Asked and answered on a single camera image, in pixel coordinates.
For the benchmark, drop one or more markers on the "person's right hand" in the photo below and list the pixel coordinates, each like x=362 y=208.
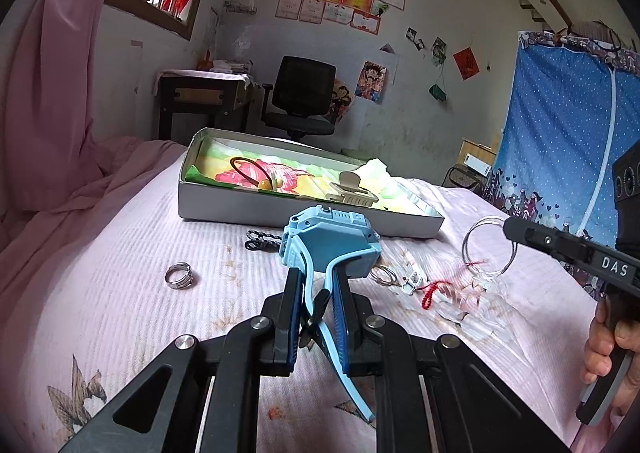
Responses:
x=600 y=348

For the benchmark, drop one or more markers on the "thin silver hoop rings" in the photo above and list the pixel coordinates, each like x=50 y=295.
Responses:
x=380 y=280

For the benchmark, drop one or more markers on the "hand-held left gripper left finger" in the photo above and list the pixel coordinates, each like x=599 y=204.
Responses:
x=295 y=318

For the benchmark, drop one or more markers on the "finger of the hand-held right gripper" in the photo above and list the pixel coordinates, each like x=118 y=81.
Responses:
x=545 y=240

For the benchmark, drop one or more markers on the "white box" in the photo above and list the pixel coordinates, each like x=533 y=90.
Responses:
x=477 y=164

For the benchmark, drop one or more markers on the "green hanging pouch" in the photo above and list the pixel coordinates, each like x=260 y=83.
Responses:
x=437 y=92

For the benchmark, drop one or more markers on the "blue smart watch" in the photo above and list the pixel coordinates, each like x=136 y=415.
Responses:
x=325 y=238

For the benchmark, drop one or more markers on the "small wall rack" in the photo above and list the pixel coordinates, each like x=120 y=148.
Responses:
x=240 y=8

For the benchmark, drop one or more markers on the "green wall photo strip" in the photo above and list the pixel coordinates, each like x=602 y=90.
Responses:
x=438 y=50

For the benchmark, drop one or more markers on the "black office chair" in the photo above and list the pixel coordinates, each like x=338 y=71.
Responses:
x=305 y=88

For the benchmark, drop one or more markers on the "dark wooden desk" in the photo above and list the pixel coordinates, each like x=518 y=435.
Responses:
x=200 y=95

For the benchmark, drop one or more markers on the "stack of papers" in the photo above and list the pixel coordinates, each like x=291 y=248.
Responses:
x=225 y=67

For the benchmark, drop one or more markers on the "wooden cabinet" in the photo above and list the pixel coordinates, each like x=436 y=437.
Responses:
x=477 y=148

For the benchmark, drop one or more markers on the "pink curtain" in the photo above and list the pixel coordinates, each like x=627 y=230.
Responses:
x=50 y=83

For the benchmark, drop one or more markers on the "red paper square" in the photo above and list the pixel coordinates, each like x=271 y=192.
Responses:
x=466 y=64

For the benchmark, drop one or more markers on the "colourful floral cloth lining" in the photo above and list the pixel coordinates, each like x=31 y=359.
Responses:
x=225 y=158

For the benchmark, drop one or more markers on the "blue dotted curtain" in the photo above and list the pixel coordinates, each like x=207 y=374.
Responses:
x=560 y=133

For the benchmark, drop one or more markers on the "cartoon wall poster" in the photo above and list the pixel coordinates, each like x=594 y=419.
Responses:
x=371 y=83

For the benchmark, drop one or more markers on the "small clear plastic packet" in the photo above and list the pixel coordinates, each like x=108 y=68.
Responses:
x=412 y=280

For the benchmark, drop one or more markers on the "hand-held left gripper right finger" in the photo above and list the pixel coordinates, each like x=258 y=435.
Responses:
x=344 y=318

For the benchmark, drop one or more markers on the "small wall photo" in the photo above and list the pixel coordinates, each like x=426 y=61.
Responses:
x=420 y=44
x=411 y=34

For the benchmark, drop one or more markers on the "clear plastic bag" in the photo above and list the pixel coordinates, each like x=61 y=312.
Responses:
x=480 y=323

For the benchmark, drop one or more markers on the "shallow grey cardboard box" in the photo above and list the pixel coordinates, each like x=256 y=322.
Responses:
x=225 y=203

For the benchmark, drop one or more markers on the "brown patterned handbag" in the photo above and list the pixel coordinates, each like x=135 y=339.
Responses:
x=462 y=179

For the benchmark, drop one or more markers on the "beige hair claw clip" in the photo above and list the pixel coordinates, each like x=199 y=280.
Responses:
x=350 y=180

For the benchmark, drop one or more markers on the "family cartoon picture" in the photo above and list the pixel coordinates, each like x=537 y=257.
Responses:
x=342 y=100

